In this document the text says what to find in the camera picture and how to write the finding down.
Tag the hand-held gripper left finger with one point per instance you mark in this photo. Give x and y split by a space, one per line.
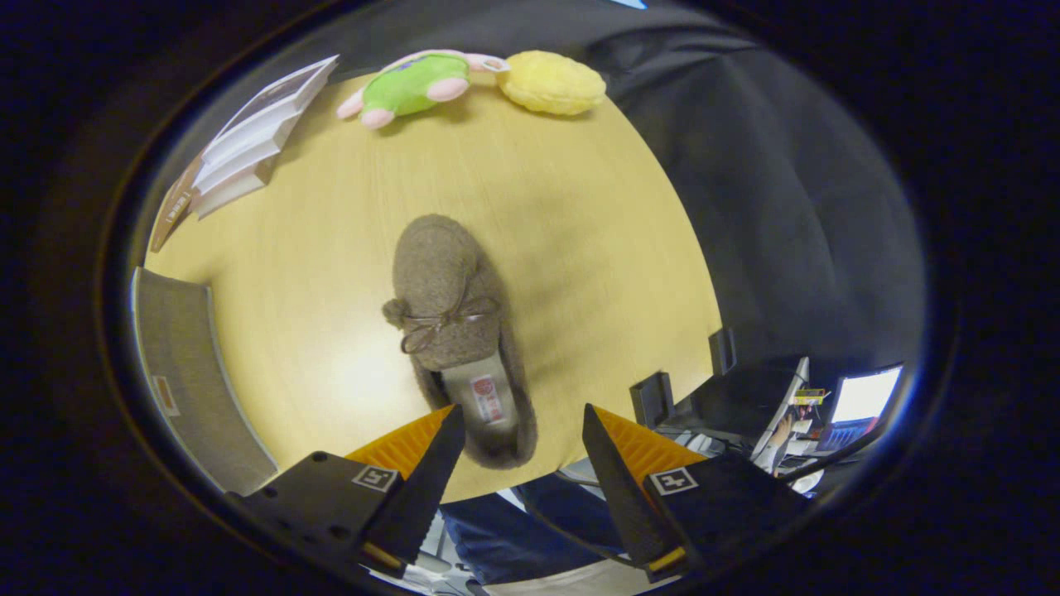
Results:
414 497

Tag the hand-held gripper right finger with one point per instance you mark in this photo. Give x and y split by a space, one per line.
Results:
625 497

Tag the brown fuzzy shoe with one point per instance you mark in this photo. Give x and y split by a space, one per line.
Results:
435 273

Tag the grey fabric storage box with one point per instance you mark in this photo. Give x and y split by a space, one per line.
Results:
190 372

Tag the open laptop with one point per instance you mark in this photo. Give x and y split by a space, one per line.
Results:
865 397

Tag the person's leg blue jeans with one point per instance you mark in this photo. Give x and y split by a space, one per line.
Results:
505 538

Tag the black table clamp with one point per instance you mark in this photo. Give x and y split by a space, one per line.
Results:
652 399
722 352

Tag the brown book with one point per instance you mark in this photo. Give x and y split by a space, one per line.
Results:
174 207

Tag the plain white book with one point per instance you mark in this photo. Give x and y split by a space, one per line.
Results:
244 157

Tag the green pink plush toy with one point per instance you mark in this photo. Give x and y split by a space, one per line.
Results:
406 87

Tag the white book portrait cover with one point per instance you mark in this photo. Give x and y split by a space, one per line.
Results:
273 103

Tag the yellow plush toy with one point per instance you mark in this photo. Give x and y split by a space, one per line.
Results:
551 83

